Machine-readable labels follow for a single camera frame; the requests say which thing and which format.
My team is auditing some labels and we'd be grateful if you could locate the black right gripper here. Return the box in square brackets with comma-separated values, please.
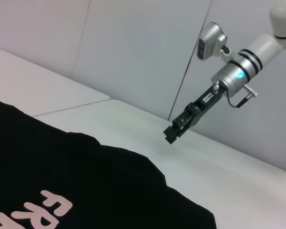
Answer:
[163, 82, 227, 145]

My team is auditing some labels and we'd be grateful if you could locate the black shirt with FREE print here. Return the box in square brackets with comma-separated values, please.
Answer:
[0, 96, 50, 229]

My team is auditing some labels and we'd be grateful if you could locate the thin right gripper cable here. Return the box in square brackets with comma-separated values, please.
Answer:
[225, 84, 258, 108]

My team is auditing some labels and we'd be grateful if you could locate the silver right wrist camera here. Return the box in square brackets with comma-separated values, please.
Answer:
[196, 21, 230, 61]

